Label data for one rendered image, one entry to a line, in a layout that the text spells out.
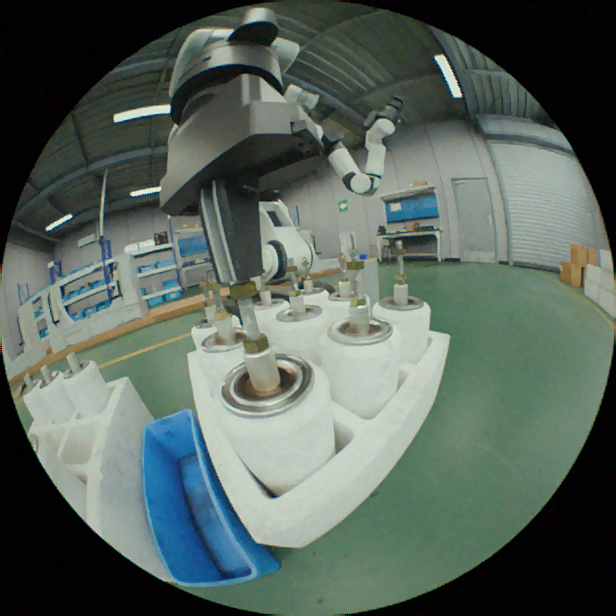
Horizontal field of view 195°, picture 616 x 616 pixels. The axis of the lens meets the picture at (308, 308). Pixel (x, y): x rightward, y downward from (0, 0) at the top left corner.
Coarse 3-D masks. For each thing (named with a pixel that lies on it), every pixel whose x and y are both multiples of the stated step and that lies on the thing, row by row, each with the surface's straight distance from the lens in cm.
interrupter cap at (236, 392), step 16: (240, 368) 17; (288, 368) 15; (304, 368) 14; (224, 384) 15; (240, 384) 15; (288, 384) 13; (304, 384) 13; (224, 400) 14; (240, 400) 13; (256, 400) 13; (272, 400) 12; (288, 400) 12; (240, 416) 12; (256, 416) 12; (272, 416) 12
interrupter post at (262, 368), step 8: (264, 352) 12; (272, 352) 13; (248, 360) 12; (256, 360) 12; (264, 360) 12; (272, 360) 13; (248, 368) 13; (256, 368) 13; (264, 368) 13; (272, 368) 13; (256, 376) 13; (264, 376) 13; (272, 376) 13; (256, 384) 14; (264, 384) 13; (272, 384) 13
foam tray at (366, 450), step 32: (192, 352) 45; (192, 384) 32; (416, 384) 24; (352, 416) 20; (384, 416) 20; (416, 416) 28; (224, 448) 21; (352, 448) 18; (384, 448) 19; (224, 480) 19; (256, 480) 22; (320, 480) 17; (352, 480) 17; (256, 512) 17; (288, 512) 16; (320, 512) 18; (288, 544) 24
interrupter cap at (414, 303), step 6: (384, 300) 31; (390, 300) 31; (408, 300) 32; (414, 300) 31; (420, 300) 31; (384, 306) 28; (390, 306) 28; (396, 306) 28; (402, 306) 28; (408, 306) 28; (414, 306) 28; (420, 306) 28
